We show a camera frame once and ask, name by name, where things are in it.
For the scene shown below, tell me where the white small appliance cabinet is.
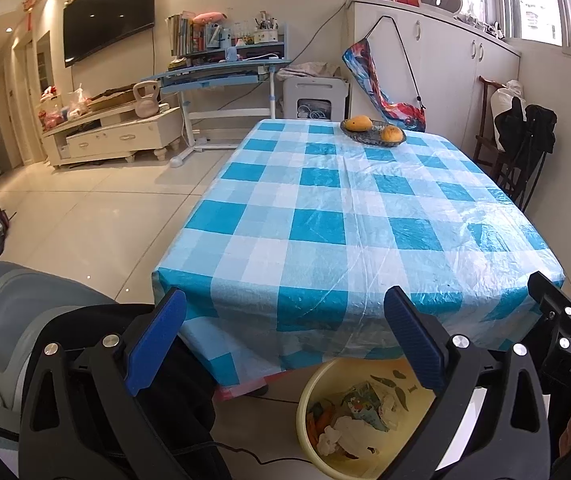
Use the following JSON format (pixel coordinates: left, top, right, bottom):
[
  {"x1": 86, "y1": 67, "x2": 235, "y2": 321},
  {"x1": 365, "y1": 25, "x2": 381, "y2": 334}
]
[{"x1": 283, "y1": 77, "x2": 348, "y2": 122}]

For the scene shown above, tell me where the black jacket on chair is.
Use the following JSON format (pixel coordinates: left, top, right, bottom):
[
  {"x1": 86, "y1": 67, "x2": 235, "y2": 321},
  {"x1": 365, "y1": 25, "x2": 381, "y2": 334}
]
[{"x1": 493, "y1": 96, "x2": 559, "y2": 212}]

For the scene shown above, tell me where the pink kettlebell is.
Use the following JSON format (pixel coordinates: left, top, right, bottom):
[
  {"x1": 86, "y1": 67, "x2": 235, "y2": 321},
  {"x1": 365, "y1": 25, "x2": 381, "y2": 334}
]
[{"x1": 132, "y1": 80, "x2": 159, "y2": 118}]

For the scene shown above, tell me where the dark woven fruit tray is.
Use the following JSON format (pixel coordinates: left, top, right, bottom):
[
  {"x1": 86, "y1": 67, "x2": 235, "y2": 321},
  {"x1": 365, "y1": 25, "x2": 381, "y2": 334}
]
[{"x1": 340, "y1": 120, "x2": 407, "y2": 148}]

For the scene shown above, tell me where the dark wooden chair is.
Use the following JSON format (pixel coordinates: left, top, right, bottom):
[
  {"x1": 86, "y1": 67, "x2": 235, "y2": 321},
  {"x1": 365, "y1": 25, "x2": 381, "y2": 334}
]
[{"x1": 473, "y1": 76, "x2": 506, "y2": 182}]

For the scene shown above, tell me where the blue children's study desk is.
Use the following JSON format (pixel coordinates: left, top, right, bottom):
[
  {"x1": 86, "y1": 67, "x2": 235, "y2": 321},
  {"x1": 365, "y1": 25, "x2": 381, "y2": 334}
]
[{"x1": 151, "y1": 24, "x2": 291, "y2": 167}]

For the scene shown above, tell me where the right yellow mango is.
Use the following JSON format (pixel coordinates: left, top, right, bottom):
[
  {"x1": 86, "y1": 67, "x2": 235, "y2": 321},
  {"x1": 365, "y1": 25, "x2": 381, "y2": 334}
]
[{"x1": 380, "y1": 125, "x2": 405, "y2": 144}]

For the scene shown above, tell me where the white TV cabinet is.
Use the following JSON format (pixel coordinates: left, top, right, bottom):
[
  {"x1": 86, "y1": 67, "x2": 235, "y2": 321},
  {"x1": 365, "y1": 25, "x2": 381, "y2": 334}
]
[{"x1": 41, "y1": 102, "x2": 182, "y2": 167}]

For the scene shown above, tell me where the wall-mounted black television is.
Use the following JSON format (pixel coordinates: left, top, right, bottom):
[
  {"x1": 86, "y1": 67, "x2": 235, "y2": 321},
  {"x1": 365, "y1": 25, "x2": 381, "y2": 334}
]
[{"x1": 63, "y1": 0, "x2": 155, "y2": 67}]

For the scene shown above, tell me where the blue checkered tablecloth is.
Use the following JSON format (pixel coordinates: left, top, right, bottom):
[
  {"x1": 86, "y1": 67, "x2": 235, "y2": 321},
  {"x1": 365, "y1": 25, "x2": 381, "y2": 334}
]
[{"x1": 152, "y1": 119, "x2": 564, "y2": 398}]

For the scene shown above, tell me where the yellow mango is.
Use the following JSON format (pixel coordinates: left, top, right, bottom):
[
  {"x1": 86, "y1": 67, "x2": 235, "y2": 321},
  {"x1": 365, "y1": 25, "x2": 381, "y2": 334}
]
[
  {"x1": 341, "y1": 115, "x2": 373, "y2": 132},
  {"x1": 380, "y1": 125, "x2": 405, "y2": 144}
]

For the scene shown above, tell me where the white sideboard cabinet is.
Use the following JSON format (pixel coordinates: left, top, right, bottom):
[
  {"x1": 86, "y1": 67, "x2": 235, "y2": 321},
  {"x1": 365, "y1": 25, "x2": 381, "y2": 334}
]
[{"x1": 345, "y1": 0, "x2": 521, "y2": 155}]

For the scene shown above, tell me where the yellow plastic trash bin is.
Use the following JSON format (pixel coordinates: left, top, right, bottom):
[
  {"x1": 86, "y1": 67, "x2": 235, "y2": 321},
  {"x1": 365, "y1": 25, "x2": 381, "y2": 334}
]
[{"x1": 296, "y1": 358, "x2": 435, "y2": 479}]

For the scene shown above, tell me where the colourful folded chair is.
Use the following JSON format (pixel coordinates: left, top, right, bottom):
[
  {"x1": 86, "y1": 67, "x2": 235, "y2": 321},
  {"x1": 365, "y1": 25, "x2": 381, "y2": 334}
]
[{"x1": 342, "y1": 37, "x2": 427, "y2": 132}]

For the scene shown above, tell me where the left yellow mango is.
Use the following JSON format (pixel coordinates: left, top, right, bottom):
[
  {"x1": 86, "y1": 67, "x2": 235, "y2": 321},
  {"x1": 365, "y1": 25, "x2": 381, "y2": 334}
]
[{"x1": 341, "y1": 115, "x2": 373, "y2": 132}]

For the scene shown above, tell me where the row of books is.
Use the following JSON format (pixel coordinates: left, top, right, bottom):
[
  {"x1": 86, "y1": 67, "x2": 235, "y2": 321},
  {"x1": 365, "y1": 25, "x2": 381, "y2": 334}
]
[{"x1": 166, "y1": 11, "x2": 206, "y2": 58}]

